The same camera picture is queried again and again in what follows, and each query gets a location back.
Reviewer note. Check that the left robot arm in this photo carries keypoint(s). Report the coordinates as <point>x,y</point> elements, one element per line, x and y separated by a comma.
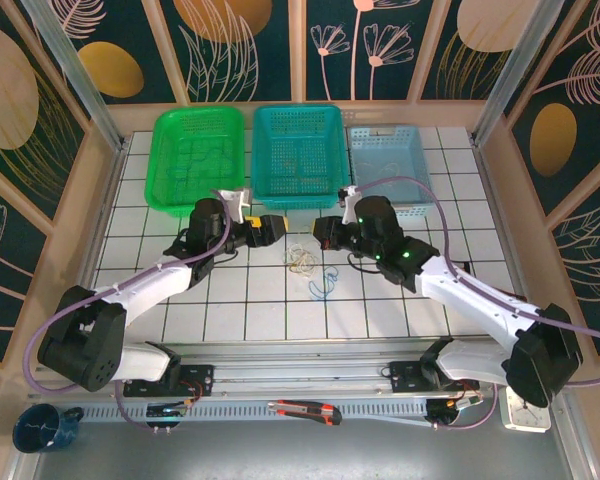
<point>150,287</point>

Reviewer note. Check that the teal plastic basket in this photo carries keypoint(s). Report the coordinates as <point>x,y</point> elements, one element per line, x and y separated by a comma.
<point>300,135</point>

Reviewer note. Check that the green plastic basket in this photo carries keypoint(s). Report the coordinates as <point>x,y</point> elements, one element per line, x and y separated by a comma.
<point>195,130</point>

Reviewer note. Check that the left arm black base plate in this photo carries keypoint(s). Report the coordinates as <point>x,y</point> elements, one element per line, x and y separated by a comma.
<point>202,375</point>

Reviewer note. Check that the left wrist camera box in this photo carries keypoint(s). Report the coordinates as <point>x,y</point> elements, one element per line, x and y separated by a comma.
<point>235,200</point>

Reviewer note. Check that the white square clock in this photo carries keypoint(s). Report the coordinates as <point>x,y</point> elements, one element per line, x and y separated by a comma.
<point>535,422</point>

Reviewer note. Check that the aluminium mounting rail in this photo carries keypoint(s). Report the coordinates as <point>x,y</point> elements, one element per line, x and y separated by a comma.
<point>300,372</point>

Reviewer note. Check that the light blue plastic basket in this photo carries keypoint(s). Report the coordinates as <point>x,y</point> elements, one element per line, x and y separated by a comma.
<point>380,145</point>

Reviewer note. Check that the dark blue mug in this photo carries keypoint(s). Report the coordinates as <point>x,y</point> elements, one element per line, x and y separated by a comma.
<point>40,430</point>

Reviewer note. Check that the red black utility knife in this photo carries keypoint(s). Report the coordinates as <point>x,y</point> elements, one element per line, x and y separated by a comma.
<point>305,411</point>

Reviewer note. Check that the aluminium frame post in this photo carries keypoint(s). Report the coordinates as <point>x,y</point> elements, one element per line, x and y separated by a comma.
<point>82,85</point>
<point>512,75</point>

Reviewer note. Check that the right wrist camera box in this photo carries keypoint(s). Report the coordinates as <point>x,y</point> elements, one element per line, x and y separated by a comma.
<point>350,200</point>

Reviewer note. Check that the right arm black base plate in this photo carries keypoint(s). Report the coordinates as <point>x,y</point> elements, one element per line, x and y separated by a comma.
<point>402,375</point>

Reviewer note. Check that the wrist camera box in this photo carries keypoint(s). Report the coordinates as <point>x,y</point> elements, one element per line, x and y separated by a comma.
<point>350,200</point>
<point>235,200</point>

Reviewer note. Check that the grey flat bar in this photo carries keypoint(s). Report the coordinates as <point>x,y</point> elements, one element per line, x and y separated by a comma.
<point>380,419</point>

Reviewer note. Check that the black power distribution board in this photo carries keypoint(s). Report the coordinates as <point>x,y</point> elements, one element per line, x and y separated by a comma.
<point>466,266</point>

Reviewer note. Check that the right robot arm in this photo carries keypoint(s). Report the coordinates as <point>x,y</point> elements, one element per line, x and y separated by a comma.
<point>480,310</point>

